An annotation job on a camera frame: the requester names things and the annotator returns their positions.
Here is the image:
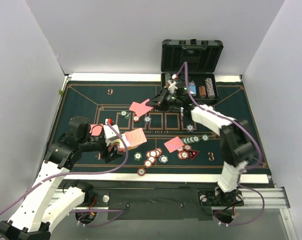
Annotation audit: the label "green poker chip stack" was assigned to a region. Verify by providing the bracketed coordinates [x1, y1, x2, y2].
[134, 152, 143, 162]

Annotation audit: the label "red playing card deck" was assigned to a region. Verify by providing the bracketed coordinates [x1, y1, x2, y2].
[121, 128, 147, 150]

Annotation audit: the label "green chips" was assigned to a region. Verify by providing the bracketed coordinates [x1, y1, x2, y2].
[120, 110, 131, 119]

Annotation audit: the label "red poker chip stack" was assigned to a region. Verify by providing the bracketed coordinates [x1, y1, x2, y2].
[145, 147, 163, 165]

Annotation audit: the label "moved green chip stack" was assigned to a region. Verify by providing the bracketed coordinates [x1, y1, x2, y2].
[182, 134, 209, 145]

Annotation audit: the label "blue poker chip stack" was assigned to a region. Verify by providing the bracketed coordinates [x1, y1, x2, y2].
[158, 155, 168, 164]

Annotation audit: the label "moved red chip group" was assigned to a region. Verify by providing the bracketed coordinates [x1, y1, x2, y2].
[177, 144, 192, 160]

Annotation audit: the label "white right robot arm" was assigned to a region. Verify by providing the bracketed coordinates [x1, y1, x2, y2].
[146, 86, 256, 205]

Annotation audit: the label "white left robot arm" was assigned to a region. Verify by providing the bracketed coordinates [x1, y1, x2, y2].
[0, 116, 130, 240]

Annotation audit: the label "blue boxed card deck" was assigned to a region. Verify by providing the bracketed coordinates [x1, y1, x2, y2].
[189, 84, 197, 97]

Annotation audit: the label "orange chip row in case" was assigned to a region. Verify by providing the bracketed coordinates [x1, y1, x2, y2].
[198, 85, 207, 99]

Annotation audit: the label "green orange chip row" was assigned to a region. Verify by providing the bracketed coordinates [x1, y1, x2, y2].
[165, 73, 171, 82]

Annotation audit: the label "purple chip row in case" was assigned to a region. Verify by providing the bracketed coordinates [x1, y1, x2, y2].
[205, 78, 215, 99]

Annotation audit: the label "dark green poker table mat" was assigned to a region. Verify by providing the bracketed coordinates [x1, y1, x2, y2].
[40, 79, 271, 175]

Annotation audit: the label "black poker chip case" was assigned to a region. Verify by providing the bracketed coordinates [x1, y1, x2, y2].
[161, 39, 224, 105]

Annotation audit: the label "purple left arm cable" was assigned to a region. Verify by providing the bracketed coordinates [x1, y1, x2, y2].
[0, 122, 129, 237]

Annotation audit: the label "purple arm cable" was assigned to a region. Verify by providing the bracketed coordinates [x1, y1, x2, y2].
[175, 62, 266, 227]
[0, 122, 129, 237]

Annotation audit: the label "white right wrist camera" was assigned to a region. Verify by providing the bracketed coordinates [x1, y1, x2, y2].
[167, 74, 178, 94]

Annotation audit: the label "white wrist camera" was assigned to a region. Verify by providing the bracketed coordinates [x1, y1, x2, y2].
[103, 124, 120, 145]
[167, 74, 178, 94]

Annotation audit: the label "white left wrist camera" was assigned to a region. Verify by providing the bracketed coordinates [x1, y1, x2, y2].
[103, 124, 120, 145]

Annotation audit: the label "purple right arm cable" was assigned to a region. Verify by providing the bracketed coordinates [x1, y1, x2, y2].
[175, 62, 266, 227]

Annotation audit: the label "aluminium front rail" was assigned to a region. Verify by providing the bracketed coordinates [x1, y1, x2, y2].
[44, 187, 290, 214]

